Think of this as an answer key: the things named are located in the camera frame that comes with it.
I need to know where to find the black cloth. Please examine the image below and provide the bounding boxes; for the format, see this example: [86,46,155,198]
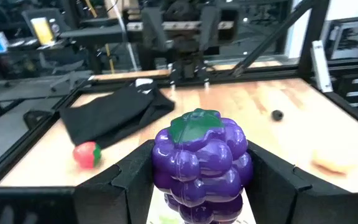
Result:
[59,78,176,150]

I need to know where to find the yellow container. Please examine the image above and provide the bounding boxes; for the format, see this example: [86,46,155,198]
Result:
[30,17,56,47]

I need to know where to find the black aluminium table frame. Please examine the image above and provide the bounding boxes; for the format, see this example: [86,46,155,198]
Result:
[0,0,358,187]

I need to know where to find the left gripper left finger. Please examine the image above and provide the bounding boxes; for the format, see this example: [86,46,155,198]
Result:
[73,139,155,224]

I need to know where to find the yellow cable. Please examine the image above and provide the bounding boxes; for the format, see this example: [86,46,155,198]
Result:
[84,0,117,75]

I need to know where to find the tan toy potato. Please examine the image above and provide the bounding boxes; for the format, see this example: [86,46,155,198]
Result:
[311,152,358,177]

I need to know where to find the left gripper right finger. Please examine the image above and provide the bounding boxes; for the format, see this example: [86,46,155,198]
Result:
[244,141,358,224]

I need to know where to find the grey equipment box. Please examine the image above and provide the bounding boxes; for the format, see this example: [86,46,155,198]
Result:
[320,17,358,62]

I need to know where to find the silver aluminium bar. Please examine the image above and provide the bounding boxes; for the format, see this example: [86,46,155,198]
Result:
[310,39,334,93]

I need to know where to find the black toy blackberry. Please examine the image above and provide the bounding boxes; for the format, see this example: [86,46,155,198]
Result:
[271,109,285,122]

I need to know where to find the purple toy grapes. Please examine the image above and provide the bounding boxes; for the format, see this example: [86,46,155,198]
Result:
[151,108,254,224]

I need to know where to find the black box with white labels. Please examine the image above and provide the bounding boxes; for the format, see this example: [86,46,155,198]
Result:
[337,74,358,110]

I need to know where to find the smooth plastic red strawberry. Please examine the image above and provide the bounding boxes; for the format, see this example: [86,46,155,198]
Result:
[72,141,102,170]

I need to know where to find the white perforated plastic basket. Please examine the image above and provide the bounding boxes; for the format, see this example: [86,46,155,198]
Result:
[146,186,257,224]

